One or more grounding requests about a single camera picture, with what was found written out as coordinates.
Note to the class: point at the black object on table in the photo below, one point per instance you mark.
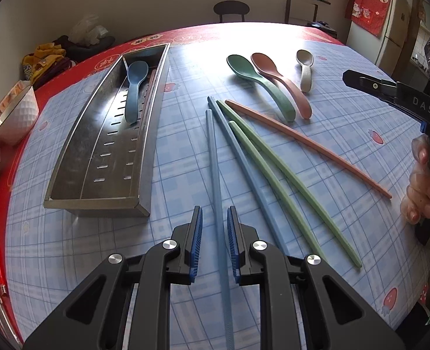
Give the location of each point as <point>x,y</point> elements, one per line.
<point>322,27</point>

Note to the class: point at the black round chair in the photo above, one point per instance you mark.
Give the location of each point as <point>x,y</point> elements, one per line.
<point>231,7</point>

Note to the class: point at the blue chopstick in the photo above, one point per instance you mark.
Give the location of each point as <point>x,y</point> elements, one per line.
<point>236,149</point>
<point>215,175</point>

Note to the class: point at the dark maroon cloth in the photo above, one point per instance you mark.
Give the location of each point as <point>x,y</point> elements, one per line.
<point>54,71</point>

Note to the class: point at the beige spoon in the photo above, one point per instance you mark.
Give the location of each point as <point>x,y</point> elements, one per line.
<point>305,80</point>

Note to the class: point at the red printed tablecloth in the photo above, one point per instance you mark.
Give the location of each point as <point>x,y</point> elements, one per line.
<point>14,175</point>

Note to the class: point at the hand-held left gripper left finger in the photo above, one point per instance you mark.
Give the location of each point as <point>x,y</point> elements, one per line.
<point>196,240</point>

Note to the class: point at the pink chopstick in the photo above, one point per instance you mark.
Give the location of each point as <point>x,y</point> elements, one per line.
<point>244,111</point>

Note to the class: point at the person's right hand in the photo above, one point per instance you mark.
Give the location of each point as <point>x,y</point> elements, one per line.
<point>420,189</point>

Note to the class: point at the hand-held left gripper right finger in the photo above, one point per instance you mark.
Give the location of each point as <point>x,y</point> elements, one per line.
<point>233,240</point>

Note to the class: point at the clear plastic bag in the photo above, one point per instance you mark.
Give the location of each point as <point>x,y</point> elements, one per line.
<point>87,29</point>

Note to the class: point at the dark wooden chair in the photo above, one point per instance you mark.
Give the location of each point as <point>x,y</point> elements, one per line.
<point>302,11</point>

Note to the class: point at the blue spoon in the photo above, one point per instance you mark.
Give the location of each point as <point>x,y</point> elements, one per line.
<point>133,98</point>

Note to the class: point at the metal utensil tray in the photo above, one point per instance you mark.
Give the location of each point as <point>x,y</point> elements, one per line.
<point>102,175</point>

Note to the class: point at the red printed cloth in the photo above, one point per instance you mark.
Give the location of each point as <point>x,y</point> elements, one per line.
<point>368,11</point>

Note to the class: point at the green spoon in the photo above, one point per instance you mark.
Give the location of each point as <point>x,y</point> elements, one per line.
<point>273,94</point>

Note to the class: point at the white refrigerator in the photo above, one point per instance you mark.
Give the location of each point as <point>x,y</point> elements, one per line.
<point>393,36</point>

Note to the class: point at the yellow bag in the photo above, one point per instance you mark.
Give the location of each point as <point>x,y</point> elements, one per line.
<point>43,58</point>

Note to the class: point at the pink spoon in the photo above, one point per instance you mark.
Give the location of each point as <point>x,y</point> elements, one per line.
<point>291,91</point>

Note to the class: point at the blue plaid tablecloth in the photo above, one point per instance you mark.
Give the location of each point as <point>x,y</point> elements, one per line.
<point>185,175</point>

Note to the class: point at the green chopstick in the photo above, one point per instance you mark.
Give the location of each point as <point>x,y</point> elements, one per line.
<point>352,253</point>
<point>277,186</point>

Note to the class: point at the white dimpled bowl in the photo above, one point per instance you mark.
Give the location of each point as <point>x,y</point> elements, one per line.
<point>18,116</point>

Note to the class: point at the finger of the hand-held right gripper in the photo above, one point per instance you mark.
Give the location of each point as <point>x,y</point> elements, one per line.
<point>371,84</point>

